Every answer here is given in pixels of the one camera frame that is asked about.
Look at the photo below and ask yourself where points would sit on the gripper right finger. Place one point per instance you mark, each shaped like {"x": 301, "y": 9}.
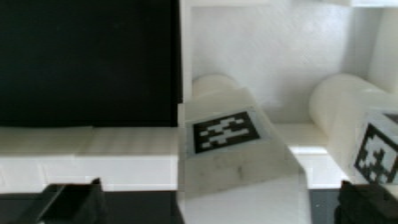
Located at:
{"x": 369, "y": 205}

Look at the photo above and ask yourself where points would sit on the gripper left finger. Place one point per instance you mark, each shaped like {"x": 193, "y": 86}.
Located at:
{"x": 70, "y": 204}

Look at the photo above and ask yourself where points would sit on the white chair leg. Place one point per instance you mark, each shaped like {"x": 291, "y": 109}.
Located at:
{"x": 346, "y": 99}
{"x": 243, "y": 184}

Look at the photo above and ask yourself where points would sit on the white chair seat part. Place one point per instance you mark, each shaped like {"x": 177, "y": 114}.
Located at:
{"x": 278, "y": 45}

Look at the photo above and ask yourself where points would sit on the white U-shaped fence frame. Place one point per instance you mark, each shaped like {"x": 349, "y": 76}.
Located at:
{"x": 131, "y": 156}

